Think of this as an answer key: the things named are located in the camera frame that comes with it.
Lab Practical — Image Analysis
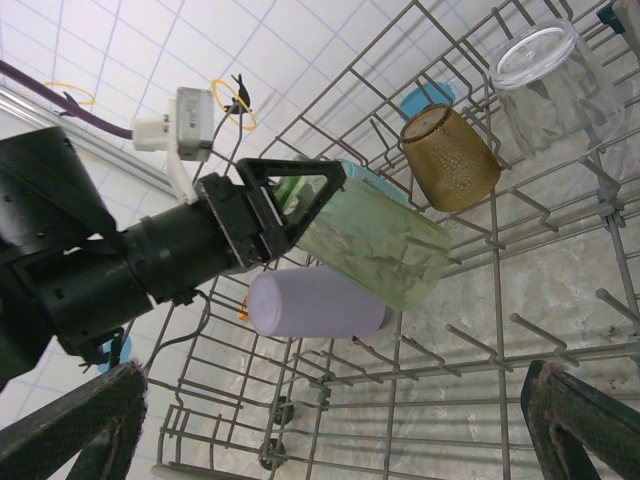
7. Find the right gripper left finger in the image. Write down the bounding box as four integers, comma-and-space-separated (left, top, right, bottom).
0, 360, 149, 480

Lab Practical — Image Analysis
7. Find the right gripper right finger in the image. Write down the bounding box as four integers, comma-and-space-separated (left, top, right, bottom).
520, 358, 640, 480

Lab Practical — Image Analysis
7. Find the green translucent plastic cup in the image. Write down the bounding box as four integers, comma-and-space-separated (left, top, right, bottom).
272, 157, 452, 312

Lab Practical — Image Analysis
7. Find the lilac plastic cup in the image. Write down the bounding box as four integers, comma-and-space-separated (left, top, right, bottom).
247, 265, 394, 341

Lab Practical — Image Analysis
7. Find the amber textured plastic cup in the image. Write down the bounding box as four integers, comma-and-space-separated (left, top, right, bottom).
399, 105, 503, 212

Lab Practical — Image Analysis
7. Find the clear faceted plastic cup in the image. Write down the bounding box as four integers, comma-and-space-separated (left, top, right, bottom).
487, 18, 627, 162

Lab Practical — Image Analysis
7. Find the blue circle fish sticker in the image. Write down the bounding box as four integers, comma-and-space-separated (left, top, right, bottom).
94, 332, 135, 374

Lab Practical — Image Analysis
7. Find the blue plastic cup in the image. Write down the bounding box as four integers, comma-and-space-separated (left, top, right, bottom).
398, 82, 456, 124

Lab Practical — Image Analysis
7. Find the small dolphin ring sticker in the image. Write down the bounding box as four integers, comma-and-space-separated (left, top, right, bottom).
210, 73, 259, 132

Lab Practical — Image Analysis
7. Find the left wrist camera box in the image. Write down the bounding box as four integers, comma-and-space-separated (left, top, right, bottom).
132, 85, 217, 204

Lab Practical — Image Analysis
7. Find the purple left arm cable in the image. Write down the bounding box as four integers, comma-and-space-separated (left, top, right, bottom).
0, 58, 136, 141

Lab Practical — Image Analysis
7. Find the yellow ring fish sticker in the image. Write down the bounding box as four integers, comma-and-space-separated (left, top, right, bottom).
43, 79, 96, 119

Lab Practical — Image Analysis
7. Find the grey wire dish rack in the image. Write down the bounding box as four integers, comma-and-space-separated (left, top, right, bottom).
149, 0, 640, 480

